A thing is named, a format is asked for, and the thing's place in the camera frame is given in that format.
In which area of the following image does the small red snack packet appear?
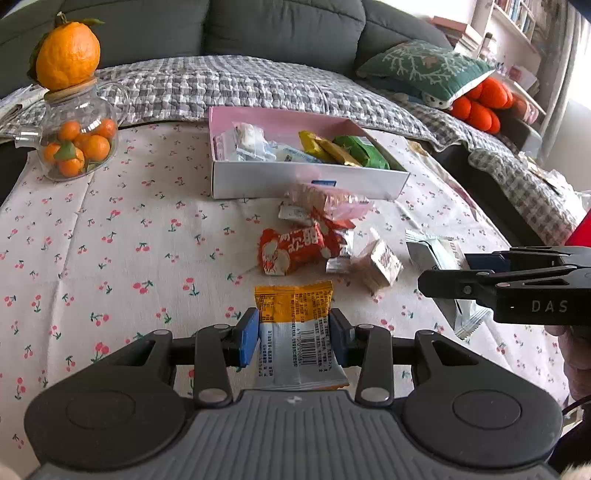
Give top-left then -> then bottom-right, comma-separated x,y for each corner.
310,208 -> 357,232

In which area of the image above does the red bag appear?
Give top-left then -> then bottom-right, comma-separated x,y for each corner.
566,222 -> 591,248

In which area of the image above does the brown biscuit packet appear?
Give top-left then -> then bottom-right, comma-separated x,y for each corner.
351,240 -> 403,294

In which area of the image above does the large orange with leaves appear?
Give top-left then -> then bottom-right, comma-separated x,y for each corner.
27,11 -> 106,92

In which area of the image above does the pink rice cracker packet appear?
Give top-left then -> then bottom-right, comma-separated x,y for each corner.
285,182 -> 375,222

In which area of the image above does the green snack packet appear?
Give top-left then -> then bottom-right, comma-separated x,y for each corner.
332,135 -> 391,171

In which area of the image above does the dark grey sofa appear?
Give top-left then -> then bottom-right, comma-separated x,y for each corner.
0,0 -> 546,195

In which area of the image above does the large red snack packet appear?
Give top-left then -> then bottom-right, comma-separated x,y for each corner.
259,224 -> 349,276

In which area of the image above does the wooden teapot lid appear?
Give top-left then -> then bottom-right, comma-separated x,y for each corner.
44,78 -> 99,101

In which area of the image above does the long white grey packet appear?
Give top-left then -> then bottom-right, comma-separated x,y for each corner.
270,143 -> 324,164

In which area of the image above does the grey checkered blanket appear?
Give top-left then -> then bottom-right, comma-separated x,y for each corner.
0,55 -> 583,247

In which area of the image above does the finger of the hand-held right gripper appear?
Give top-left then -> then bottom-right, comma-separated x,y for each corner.
418,267 -> 578,308
464,247 -> 585,274

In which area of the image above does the cream white snack packet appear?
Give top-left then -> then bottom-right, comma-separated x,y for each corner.
405,229 -> 492,340

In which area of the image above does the grey curtain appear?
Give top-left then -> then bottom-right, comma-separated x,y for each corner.
538,7 -> 591,153

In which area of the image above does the clear packet white snack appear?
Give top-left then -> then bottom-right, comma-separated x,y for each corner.
217,130 -> 259,162

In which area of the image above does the pink cardboard box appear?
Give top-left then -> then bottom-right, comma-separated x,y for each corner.
208,106 -> 411,200

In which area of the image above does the white bookshelf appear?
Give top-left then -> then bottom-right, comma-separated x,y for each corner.
480,0 -> 550,116

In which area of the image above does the pile of small mandarins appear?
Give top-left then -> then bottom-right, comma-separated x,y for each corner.
42,117 -> 118,178

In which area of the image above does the person's right hand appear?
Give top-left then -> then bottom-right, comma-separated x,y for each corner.
544,324 -> 591,403

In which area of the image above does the glass teapot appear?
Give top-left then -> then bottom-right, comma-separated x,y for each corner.
15,76 -> 130,182

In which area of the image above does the stack of books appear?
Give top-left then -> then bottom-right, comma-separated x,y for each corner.
431,16 -> 485,52

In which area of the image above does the orange plush toy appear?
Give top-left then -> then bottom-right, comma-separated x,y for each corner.
448,76 -> 515,134

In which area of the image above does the green embroidered cushion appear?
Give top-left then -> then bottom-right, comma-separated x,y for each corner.
355,39 -> 497,102

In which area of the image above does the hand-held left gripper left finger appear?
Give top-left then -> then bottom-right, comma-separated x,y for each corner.
108,308 -> 260,409

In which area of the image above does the yellow snack packet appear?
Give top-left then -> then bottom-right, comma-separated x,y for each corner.
298,130 -> 363,167

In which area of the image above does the white plush toy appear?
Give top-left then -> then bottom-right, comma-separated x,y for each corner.
421,90 -> 457,110

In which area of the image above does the small white sachet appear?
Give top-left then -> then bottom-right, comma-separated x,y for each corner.
277,203 -> 315,227

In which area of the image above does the cherry print tablecloth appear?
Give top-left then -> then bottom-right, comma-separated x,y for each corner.
0,121 -> 571,462

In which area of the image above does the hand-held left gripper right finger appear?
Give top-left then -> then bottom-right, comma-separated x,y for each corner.
329,308 -> 481,407

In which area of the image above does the orange silver snack packet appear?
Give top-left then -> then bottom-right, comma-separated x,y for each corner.
254,280 -> 350,392

